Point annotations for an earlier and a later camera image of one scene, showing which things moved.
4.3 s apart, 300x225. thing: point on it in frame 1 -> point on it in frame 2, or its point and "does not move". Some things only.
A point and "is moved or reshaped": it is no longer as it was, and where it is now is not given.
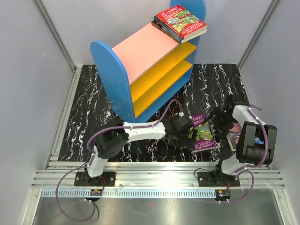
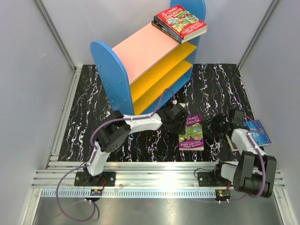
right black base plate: (217, 179) does not move
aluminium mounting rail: (152, 175) does not move
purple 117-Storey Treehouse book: (205, 140) is moved or reshaped
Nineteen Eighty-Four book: (155, 24) does not move
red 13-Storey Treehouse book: (182, 22) does not move
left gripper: (187, 143) -> (181, 130)
